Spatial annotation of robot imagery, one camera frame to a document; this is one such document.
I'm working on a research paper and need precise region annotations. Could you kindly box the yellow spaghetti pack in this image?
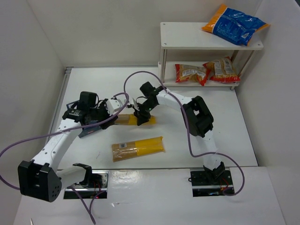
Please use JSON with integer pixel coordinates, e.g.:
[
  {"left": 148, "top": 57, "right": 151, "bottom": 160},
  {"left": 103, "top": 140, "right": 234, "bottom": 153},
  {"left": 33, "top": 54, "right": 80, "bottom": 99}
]
[
  {"left": 112, "top": 136, "right": 165, "bottom": 162},
  {"left": 114, "top": 114, "right": 156, "bottom": 126}
]

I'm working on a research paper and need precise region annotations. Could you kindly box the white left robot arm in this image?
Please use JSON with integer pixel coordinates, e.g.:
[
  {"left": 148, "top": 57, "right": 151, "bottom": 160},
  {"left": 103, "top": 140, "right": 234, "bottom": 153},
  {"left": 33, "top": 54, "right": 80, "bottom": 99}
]
[{"left": 18, "top": 91, "right": 122, "bottom": 202}]

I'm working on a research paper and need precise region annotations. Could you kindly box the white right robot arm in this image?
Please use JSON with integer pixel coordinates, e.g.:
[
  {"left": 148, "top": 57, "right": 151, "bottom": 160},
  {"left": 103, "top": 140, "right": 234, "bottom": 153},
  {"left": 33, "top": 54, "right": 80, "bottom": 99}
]
[{"left": 132, "top": 82, "right": 225, "bottom": 182}]

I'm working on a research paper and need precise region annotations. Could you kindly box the blue Barilla pasta box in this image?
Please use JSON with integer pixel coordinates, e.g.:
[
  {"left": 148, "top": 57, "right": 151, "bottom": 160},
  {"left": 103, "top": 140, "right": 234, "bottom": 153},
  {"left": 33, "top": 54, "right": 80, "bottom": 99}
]
[{"left": 65, "top": 100, "right": 101, "bottom": 139}]

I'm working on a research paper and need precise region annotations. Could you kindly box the red pasta bag left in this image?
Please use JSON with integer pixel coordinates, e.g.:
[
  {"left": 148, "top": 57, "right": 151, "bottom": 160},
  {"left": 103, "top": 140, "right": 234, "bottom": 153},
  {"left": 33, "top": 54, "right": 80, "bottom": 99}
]
[{"left": 175, "top": 64, "right": 210, "bottom": 86}]

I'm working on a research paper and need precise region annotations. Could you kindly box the red pasta bag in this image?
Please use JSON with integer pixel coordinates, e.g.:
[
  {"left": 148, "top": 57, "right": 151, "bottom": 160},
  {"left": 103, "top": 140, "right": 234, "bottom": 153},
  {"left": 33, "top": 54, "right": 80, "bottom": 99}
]
[
  {"left": 175, "top": 64, "right": 210, "bottom": 86},
  {"left": 203, "top": 57, "right": 240, "bottom": 83}
]

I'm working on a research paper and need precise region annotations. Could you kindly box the red pasta bag right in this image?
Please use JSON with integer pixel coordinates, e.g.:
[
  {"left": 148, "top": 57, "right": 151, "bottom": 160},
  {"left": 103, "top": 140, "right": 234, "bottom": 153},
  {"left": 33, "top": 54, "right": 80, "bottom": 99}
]
[{"left": 203, "top": 57, "right": 240, "bottom": 83}]

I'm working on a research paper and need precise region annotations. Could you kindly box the blue orange pasta bag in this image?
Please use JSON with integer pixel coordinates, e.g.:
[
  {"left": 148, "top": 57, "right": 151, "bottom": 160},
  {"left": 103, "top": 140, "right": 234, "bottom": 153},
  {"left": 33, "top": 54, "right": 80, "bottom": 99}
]
[{"left": 202, "top": 4, "right": 269, "bottom": 46}]

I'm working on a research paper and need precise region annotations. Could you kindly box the yellow spaghetti pack on table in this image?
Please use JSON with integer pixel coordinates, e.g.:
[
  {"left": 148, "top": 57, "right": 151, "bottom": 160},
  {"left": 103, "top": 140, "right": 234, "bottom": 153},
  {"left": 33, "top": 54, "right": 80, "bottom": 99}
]
[{"left": 112, "top": 136, "right": 165, "bottom": 162}]

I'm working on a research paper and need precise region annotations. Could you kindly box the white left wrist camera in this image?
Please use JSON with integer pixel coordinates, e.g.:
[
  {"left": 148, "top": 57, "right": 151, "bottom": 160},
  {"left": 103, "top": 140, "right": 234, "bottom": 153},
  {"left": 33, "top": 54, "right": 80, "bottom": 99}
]
[{"left": 106, "top": 99, "right": 123, "bottom": 115}]

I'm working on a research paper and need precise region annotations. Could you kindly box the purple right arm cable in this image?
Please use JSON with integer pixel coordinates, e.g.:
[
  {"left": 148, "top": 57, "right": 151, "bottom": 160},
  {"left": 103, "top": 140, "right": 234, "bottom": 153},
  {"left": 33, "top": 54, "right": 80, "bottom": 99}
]
[{"left": 123, "top": 71, "right": 246, "bottom": 196}]

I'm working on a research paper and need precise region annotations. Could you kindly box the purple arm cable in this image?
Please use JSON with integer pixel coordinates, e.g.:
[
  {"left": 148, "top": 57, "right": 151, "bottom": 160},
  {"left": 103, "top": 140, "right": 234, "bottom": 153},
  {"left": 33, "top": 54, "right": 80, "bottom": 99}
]
[
  {"left": 0, "top": 91, "right": 130, "bottom": 225},
  {"left": 123, "top": 71, "right": 246, "bottom": 196}
]

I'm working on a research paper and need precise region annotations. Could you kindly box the metal table edge rail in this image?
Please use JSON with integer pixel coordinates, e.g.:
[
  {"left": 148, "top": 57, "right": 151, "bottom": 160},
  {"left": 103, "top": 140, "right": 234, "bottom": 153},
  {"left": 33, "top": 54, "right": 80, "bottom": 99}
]
[{"left": 48, "top": 67, "right": 73, "bottom": 133}]

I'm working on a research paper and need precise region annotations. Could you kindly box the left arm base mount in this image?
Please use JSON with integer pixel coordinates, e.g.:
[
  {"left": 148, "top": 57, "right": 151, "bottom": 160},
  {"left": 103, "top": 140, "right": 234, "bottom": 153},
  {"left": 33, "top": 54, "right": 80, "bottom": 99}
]
[{"left": 71, "top": 170, "right": 109, "bottom": 199}]

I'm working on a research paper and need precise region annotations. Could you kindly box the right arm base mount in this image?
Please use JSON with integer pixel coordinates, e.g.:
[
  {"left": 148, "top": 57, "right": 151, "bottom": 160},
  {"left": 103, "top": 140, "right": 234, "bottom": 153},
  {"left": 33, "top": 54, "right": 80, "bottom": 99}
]
[{"left": 188, "top": 169, "right": 235, "bottom": 197}]

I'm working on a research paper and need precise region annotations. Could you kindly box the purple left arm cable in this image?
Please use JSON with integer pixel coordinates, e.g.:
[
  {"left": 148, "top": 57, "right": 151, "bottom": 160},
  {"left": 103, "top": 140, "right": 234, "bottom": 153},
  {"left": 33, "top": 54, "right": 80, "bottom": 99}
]
[{"left": 0, "top": 91, "right": 130, "bottom": 225}]

